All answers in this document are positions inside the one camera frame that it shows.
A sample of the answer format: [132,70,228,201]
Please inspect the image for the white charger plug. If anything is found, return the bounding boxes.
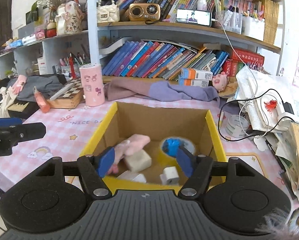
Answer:
[160,166,179,185]

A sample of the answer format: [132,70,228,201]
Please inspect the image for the blue plastic wrapper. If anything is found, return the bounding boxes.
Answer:
[161,138,181,158]

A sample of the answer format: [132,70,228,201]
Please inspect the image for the white sponge block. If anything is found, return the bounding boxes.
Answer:
[124,150,152,173]

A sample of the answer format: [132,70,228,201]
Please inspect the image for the black keyboard piano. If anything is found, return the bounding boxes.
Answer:
[7,100,39,120]

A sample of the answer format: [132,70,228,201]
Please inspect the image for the pink spray bottle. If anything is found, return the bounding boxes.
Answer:
[34,86,50,113]

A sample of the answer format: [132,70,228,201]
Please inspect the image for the clear tape roll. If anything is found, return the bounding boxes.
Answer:
[157,137,196,166]

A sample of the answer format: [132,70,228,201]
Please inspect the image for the pink checkered tablecloth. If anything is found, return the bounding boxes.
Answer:
[0,97,291,197]

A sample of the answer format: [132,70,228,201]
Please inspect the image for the pink glove on garment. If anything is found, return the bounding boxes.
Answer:
[12,75,27,95]

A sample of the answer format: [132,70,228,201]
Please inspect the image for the white tape roll on table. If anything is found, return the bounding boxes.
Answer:
[225,115,250,139]

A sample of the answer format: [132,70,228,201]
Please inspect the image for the grey folded garment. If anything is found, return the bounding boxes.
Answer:
[7,75,63,102]

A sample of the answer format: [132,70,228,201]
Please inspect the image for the yellow cardboard box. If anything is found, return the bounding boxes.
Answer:
[81,102,226,192]

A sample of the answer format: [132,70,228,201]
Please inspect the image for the wooden chess board box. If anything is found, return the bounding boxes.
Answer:
[47,79,85,109]

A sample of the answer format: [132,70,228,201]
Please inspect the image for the white nail file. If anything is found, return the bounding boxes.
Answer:
[49,82,75,101]

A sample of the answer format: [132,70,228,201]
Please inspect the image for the white pen holder cup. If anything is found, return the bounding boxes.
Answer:
[61,64,80,78]

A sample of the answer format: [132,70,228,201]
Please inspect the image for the purple and mauve cloth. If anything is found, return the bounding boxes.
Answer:
[104,78,220,105]

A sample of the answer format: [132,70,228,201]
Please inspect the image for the lower orange blue medicine box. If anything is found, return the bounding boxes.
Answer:
[178,77,210,87]

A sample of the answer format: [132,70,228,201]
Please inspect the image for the orange blue medicine box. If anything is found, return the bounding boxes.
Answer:
[178,77,210,87]
[180,68,213,81]

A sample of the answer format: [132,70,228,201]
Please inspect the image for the pink pig plush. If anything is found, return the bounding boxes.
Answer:
[212,72,228,92]

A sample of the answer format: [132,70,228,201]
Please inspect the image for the pink cylindrical tissue holder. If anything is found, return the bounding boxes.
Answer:
[80,63,105,107]

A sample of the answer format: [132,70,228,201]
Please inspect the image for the stack of papers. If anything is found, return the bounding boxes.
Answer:
[236,67,299,200]

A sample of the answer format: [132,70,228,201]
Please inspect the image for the upper orange blue medicine box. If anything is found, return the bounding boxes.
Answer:
[180,68,213,81]

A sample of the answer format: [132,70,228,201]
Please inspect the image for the row of books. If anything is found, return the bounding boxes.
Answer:
[101,39,264,81]

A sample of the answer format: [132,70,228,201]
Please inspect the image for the smartphone on shelf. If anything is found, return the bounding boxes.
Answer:
[176,9,212,27]

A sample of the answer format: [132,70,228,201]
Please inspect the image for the white quilted handbag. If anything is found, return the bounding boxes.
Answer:
[97,0,120,23]

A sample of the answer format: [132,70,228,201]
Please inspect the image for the gold retro radio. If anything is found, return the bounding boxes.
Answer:
[128,3,161,21]

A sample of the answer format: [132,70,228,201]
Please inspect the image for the black cable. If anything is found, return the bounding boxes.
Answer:
[217,88,296,142]

